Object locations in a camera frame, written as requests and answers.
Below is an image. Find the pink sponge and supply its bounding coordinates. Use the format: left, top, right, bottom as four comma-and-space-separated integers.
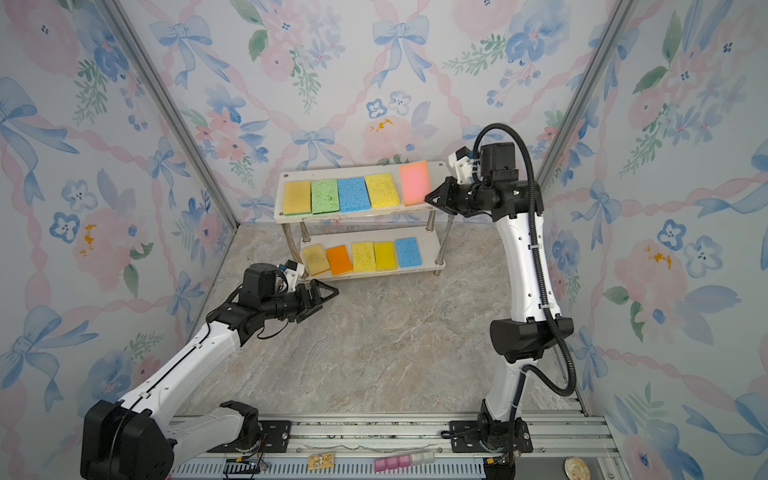
399, 161, 432, 206

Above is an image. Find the round patterned disc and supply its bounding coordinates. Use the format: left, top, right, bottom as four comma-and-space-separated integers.
564, 457, 592, 480

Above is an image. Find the right corner metal post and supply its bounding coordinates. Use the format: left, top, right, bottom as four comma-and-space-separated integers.
530, 0, 636, 195

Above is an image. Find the pink block strip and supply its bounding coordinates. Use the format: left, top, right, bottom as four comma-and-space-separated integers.
373, 451, 435, 473

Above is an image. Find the corner metal post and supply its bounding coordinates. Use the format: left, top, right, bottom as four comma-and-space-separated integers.
96, 0, 239, 229
530, 0, 636, 195

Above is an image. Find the white two-tier shelf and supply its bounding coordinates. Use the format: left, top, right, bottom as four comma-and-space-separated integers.
274, 164, 448, 280

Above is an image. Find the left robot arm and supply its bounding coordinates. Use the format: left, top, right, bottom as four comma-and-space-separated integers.
80, 261, 339, 479

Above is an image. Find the bright yellow sponge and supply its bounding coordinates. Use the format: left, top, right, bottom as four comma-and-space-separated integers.
374, 241, 398, 271

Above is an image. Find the small circuit board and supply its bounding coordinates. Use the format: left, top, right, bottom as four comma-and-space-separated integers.
308, 452, 335, 471

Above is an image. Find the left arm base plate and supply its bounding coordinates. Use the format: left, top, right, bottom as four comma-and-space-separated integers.
209, 420, 293, 454

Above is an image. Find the pale yellow orange-backed sponge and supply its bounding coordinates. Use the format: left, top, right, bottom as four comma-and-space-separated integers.
301, 244, 331, 276

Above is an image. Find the yellow cellulose sponge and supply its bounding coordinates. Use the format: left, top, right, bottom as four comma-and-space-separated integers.
352, 242, 376, 273

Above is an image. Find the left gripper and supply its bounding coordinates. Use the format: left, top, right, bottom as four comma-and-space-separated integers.
263, 279, 338, 323

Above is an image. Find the black corrugated cable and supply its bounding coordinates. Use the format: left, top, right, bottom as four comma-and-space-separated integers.
472, 122, 578, 480

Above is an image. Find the yellow green-backed sponge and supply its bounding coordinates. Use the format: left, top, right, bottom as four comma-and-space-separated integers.
282, 181, 312, 216

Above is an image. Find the orange sponge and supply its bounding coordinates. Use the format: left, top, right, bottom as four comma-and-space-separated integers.
326, 245, 354, 276

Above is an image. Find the blue sponge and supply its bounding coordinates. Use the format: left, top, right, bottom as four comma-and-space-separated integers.
337, 177, 371, 213
395, 237, 423, 268

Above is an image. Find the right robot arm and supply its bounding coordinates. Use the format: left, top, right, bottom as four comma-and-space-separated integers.
425, 142, 577, 450

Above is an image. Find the green sponge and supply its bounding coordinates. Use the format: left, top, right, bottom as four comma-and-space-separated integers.
311, 179, 340, 215

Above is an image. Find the left corner metal post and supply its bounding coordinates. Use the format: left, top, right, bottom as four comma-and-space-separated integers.
96, 0, 239, 229

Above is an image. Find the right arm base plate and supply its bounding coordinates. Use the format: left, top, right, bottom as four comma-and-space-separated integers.
440, 418, 534, 455

